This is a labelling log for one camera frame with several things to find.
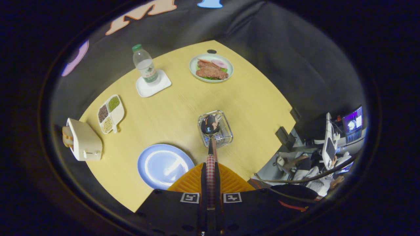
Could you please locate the lit purple screen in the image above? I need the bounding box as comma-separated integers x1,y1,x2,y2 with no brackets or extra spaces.
342,106,364,144

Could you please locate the cream white toaster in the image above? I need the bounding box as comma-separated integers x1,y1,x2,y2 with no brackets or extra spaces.
67,118,103,162

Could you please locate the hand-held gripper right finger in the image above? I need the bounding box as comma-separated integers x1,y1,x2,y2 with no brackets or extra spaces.
214,162,291,236

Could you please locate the thick black cable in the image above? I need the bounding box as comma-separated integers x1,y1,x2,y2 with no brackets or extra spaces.
254,154,360,184

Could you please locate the green lettuce leaf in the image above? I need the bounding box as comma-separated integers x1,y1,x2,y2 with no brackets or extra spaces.
196,64,228,81

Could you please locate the pale green food plate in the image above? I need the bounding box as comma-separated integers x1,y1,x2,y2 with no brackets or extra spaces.
189,53,234,83

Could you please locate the brown grilled meat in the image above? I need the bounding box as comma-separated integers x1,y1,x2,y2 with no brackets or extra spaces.
196,60,229,80

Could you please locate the white divided snack tray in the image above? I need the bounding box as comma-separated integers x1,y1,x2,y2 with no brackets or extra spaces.
97,94,125,134

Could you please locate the white square coaster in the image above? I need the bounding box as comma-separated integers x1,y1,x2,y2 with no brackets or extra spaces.
136,69,172,98

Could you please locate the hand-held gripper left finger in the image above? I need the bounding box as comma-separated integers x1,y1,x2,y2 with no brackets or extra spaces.
135,162,208,236

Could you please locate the blue round plate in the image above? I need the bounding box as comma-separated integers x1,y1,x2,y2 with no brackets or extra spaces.
137,144,196,190

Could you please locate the red cable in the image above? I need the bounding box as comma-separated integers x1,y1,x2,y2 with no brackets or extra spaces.
279,199,309,212

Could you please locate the white monitor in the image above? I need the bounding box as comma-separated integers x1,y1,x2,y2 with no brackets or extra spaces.
322,112,337,170

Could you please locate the pile of dark beans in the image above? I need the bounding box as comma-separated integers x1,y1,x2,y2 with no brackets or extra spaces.
98,104,109,123

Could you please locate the spoon with checkered red handle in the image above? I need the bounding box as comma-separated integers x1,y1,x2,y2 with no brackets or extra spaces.
201,114,221,208

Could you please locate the clear green-capped water bottle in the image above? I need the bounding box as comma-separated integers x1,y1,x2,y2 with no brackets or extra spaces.
132,44,160,86

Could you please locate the metal wire cutlery basket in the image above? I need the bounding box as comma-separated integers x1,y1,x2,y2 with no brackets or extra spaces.
198,110,234,148

